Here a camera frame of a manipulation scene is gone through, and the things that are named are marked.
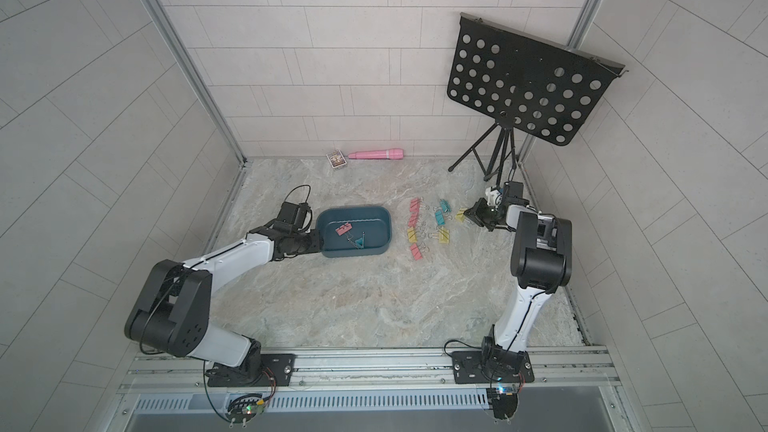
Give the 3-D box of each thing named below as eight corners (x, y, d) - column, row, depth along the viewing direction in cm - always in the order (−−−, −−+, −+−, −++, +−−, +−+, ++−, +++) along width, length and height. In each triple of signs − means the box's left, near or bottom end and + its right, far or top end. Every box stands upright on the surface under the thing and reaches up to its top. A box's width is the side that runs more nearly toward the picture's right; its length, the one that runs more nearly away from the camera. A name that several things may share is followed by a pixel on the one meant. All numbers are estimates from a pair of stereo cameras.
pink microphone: (349, 159, 120) (348, 153, 117) (350, 154, 121) (349, 148, 119) (404, 159, 120) (404, 153, 117) (404, 154, 122) (404, 148, 119)
